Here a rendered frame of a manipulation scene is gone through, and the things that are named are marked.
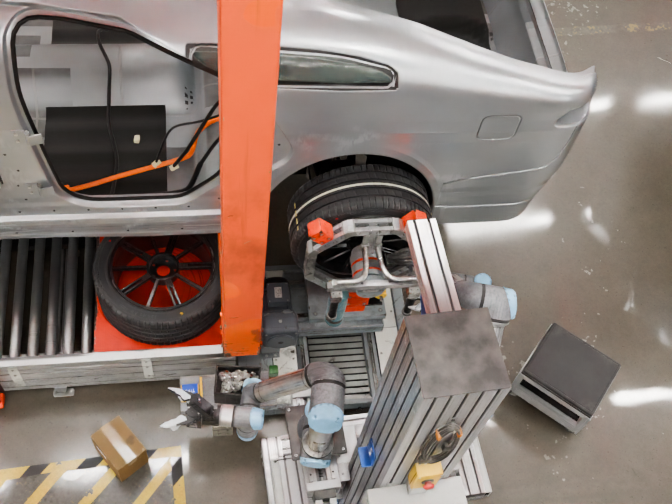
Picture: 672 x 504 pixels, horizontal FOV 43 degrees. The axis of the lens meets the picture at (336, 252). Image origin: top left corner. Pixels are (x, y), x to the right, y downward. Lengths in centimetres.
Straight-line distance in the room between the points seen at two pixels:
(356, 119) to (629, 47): 341
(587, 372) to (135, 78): 265
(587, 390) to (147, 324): 214
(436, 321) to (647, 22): 463
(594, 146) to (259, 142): 346
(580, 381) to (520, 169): 115
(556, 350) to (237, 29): 271
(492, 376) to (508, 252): 276
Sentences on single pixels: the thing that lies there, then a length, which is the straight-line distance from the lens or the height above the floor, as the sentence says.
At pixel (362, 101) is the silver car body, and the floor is 163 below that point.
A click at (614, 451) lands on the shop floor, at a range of 476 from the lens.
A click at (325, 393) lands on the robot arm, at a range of 289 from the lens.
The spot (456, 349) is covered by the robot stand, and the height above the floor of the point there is 203.
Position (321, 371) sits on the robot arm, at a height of 145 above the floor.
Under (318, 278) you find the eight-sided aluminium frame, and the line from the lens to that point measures 393.
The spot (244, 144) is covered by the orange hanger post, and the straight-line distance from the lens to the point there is 265.
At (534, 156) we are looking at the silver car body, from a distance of 387.
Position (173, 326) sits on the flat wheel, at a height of 48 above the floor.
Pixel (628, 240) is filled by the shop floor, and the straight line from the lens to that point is 542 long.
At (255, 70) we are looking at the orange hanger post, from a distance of 241.
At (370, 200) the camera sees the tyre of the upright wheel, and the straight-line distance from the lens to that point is 365.
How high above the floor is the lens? 413
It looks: 58 degrees down
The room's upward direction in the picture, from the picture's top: 11 degrees clockwise
